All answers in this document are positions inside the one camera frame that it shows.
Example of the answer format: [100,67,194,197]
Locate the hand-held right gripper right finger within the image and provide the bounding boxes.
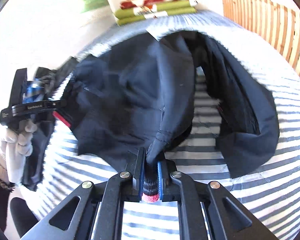
[158,160,278,240]

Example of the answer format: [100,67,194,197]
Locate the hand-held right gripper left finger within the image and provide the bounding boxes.
[20,148,147,240]

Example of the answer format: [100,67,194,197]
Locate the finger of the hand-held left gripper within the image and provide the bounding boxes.
[47,99,67,111]

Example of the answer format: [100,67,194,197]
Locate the black pants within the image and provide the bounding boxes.
[21,30,280,203]

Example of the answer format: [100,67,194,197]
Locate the person's left hand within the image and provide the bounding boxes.
[0,120,38,183]

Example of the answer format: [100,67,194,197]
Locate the person's dark clothing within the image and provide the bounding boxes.
[0,187,40,240]

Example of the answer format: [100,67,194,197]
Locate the folded green red blanket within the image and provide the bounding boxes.
[114,0,199,27]

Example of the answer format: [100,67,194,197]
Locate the blue white striped blanket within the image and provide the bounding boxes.
[21,11,300,240]

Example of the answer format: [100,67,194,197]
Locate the wooden slat railing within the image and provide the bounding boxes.
[221,0,300,90]

